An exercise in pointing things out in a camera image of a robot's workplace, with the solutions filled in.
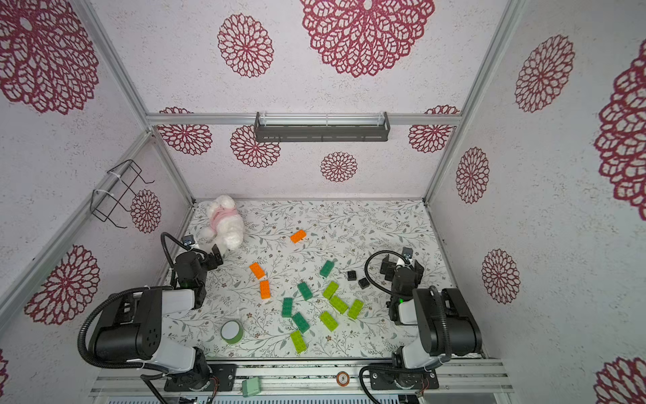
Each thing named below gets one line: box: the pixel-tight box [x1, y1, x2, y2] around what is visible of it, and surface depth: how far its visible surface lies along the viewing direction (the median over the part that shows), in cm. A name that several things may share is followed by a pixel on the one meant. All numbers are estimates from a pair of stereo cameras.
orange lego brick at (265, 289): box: [259, 280, 271, 300], surface depth 93 cm
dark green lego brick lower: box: [291, 311, 311, 335], surface depth 85 cm
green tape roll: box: [220, 319, 244, 345], surface depth 80 cm
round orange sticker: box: [335, 370, 351, 386], surface depth 76 cm
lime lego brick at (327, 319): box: [319, 311, 339, 332], surface depth 85 cm
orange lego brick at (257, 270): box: [248, 261, 265, 280], surface depth 99 cm
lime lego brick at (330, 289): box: [323, 281, 339, 300], surface depth 94 cm
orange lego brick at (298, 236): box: [290, 228, 308, 245], surface depth 108 cm
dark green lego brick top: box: [319, 260, 335, 278], surface depth 99 cm
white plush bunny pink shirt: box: [198, 195, 245, 254], surface depth 105 cm
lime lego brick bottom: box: [290, 329, 308, 355], surface depth 81 cm
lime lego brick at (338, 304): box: [328, 295, 349, 315], surface depth 89 cm
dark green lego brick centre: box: [296, 281, 313, 302], surface depth 93 cm
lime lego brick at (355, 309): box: [348, 298, 365, 320], surface depth 88 cm
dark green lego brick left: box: [281, 297, 294, 318], surface depth 88 cm
